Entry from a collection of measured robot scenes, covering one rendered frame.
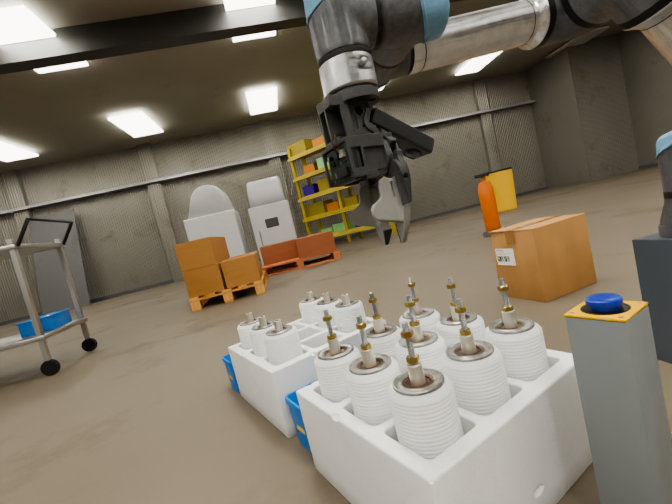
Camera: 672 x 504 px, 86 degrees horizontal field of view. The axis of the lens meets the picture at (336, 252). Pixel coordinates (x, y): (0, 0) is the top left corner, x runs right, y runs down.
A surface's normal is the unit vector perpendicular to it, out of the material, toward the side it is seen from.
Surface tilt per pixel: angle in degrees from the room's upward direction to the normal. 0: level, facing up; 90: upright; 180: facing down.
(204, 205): 90
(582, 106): 90
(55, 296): 77
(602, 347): 90
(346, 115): 90
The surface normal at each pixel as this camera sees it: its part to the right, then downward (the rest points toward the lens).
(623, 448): -0.83, 0.24
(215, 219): 0.15, 0.04
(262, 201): 0.03, -0.25
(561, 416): 0.51, -0.05
